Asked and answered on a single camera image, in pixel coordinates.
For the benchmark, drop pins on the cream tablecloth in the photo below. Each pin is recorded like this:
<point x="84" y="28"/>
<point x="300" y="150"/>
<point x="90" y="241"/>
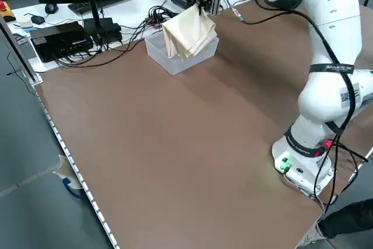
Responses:
<point x="189" y="30"/>

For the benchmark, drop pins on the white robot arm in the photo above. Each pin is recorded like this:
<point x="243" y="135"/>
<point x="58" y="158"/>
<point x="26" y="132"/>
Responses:
<point x="335" y="13"/>

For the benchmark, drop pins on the clear plastic box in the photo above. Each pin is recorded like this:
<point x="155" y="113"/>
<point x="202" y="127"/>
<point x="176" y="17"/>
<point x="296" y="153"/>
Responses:
<point x="175" y="66"/>

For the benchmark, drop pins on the black box computer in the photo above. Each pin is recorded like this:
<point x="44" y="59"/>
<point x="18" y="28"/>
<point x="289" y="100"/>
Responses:
<point x="58" y="40"/>

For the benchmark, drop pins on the black keyboard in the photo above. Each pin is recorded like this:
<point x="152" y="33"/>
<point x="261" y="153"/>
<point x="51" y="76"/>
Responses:
<point x="83" y="7"/>

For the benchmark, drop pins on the black computer mouse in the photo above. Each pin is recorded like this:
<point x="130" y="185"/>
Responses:
<point x="51" y="8"/>

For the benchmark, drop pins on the red emergency stop button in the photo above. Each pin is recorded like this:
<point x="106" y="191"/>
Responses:
<point x="3" y="5"/>

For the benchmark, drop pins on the white paper bag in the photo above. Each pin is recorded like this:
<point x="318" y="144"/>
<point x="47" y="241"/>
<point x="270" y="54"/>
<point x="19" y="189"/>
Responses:
<point x="65" y="173"/>

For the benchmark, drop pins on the person's shoe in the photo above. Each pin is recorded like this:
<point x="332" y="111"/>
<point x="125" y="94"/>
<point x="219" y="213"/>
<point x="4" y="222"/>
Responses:
<point x="311" y="237"/>

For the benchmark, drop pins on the person's leg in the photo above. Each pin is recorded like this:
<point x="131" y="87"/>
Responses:
<point x="349" y="217"/>

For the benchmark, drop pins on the aluminium frame rail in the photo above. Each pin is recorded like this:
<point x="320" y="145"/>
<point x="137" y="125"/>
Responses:
<point x="19" y="52"/>

